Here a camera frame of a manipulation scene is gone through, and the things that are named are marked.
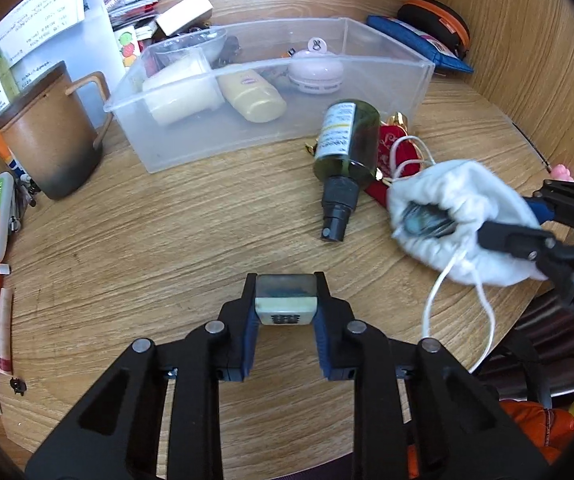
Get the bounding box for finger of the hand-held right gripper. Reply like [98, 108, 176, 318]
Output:
[477, 220, 574, 286]
[524, 179, 574, 241]

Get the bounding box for white drawstring pouch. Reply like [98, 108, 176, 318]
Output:
[386, 135, 550, 376]

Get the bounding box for fruit print box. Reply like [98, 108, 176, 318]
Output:
[114, 30, 142, 68]

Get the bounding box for black pen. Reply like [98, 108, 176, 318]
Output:
[512, 122, 553, 171]

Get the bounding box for orange jacket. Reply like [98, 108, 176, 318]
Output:
[407, 392, 574, 480]

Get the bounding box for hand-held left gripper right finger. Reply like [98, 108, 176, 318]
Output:
[313, 272, 550, 480]

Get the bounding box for white cardboard box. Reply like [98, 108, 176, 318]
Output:
[154, 0, 214, 37]

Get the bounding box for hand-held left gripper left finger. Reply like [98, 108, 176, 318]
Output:
[25, 272, 260, 480]

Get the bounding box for glass bowl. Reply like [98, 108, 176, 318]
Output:
[154, 27, 229, 61]

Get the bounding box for blue zip pouch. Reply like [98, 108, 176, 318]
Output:
[367, 15, 474, 73]

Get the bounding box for white paper note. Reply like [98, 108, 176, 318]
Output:
[0, 0, 85, 86]

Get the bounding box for pile of red packets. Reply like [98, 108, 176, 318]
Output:
[98, 0, 163, 26]

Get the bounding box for translucent white file holder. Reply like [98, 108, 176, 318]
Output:
[0, 0, 128, 131]

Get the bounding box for wooden desktop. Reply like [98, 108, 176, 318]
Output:
[0, 75, 568, 471]

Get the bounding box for white cylindrical container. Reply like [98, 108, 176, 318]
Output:
[142, 57, 225, 127]

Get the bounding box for white round jar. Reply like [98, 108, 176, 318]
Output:
[287, 37, 343, 96]

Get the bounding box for black chair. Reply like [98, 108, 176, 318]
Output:
[477, 290, 574, 406]

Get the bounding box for brown ceramic mug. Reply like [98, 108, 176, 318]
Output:
[0, 61, 112, 200]

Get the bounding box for small white clear box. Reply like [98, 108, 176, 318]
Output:
[254, 274, 318, 328]

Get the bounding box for black orange zip case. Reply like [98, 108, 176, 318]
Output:
[397, 0, 470, 58]

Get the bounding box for pale yellow tube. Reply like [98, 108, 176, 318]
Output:
[217, 69, 288, 124]

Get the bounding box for red drawstring pouch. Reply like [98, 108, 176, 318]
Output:
[362, 122, 428, 208]

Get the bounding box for green spray bottle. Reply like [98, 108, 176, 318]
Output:
[313, 101, 382, 243]

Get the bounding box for clear plastic bin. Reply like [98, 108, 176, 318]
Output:
[103, 16, 436, 175]

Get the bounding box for black metal clips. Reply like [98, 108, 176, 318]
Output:
[11, 174, 36, 233]

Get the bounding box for dark shiny round object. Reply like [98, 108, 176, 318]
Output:
[401, 202, 455, 238]

